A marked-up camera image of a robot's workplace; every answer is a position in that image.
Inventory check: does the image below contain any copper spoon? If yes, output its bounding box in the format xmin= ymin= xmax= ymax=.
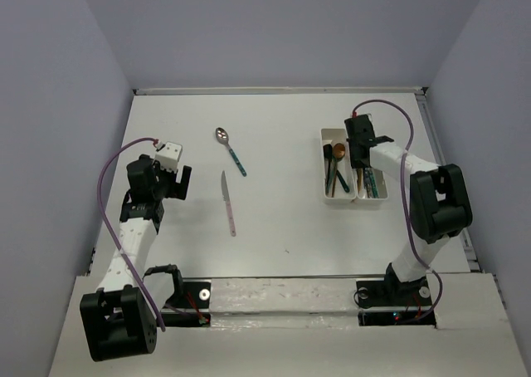
xmin=332 ymin=143 xmax=346 ymax=196

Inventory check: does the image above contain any silver knife dark handle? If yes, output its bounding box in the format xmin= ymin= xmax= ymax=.
xmin=363 ymin=168 xmax=373 ymax=198

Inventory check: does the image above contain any black spoon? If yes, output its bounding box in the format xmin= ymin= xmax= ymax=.
xmin=323 ymin=144 xmax=333 ymax=194

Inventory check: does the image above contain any gold spoon teal handle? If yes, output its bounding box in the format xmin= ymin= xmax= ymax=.
xmin=325 ymin=162 xmax=336 ymax=196

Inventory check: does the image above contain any silver knife pink handle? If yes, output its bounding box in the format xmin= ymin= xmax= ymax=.
xmin=221 ymin=171 xmax=236 ymax=237

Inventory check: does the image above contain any teal plastic spoon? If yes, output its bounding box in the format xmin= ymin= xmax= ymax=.
xmin=336 ymin=162 xmax=351 ymax=193

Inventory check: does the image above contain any silver spoon teal handle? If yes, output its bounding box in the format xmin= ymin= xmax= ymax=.
xmin=215 ymin=127 xmax=247 ymax=177

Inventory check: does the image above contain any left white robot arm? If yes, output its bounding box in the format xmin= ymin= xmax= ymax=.
xmin=80 ymin=147 xmax=192 ymax=362

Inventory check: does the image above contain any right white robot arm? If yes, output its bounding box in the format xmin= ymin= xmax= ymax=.
xmin=344 ymin=115 xmax=473 ymax=304

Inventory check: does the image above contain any white two-compartment container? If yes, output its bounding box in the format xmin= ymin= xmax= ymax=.
xmin=318 ymin=128 xmax=388 ymax=207

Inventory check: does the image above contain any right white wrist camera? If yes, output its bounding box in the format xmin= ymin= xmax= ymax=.
xmin=352 ymin=110 xmax=373 ymax=121

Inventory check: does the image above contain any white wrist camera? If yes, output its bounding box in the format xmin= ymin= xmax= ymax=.
xmin=352 ymin=110 xmax=373 ymax=121
xmin=154 ymin=141 xmax=183 ymax=174

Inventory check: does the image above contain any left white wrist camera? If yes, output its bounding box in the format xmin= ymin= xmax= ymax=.
xmin=154 ymin=141 xmax=183 ymax=174

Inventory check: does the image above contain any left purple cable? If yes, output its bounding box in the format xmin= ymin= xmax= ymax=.
xmin=97 ymin=137 xmax=167 ymax=333

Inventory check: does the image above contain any purple cable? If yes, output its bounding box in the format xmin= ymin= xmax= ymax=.
xmin=354 ymin=99 xmax=443 ymax=322
xmin=97 ymin=137 xmax=167 ymax=333

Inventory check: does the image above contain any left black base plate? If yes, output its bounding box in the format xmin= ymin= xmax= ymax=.
xmin=162 ymin=280 xmax=212 ymax=328

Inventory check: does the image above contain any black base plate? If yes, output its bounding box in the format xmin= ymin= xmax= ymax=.
xmin=162 ymin=280 xmax=212 ymax=328
xmin=353 ymin=278 xmax=436 ymax=327

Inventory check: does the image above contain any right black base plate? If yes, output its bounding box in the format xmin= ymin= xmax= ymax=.
xmin=353 ymin=278 xmax=436 ymax=327

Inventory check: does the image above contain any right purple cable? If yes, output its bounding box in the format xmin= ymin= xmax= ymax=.
xmin=354 ymin=99 xmax=443 ymax=322

